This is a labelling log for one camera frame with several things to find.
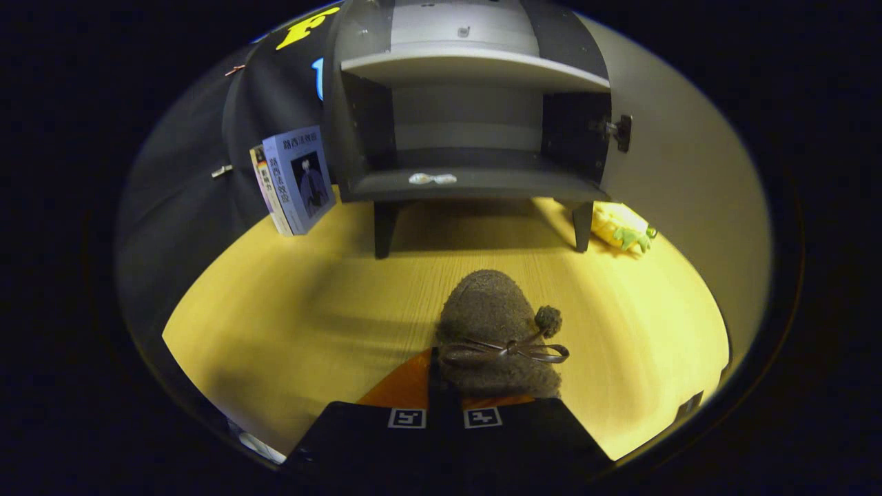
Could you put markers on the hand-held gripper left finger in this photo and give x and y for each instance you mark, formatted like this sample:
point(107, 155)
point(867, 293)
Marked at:
point(358, 434)

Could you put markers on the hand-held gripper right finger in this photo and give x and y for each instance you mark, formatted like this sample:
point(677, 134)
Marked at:
point(524, 434)

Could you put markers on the brown fuzzy shoe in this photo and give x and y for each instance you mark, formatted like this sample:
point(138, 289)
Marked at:
point(489, 310)

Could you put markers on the grey shoe cabinet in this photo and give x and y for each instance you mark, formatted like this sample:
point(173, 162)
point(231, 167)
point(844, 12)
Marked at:
point(468, 69)

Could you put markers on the yellow pineapple plush toy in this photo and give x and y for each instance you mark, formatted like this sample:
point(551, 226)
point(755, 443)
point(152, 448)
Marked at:
point(617, 224)

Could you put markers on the black backdrop cloth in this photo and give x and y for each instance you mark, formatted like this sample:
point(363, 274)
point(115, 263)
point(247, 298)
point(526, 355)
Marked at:
point(186, 207)

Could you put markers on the silver cloth clip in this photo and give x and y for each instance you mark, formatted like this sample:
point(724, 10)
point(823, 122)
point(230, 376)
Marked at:
point(222, 171)

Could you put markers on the pink cloth clip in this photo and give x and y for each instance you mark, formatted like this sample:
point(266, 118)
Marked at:
point(235, 70)

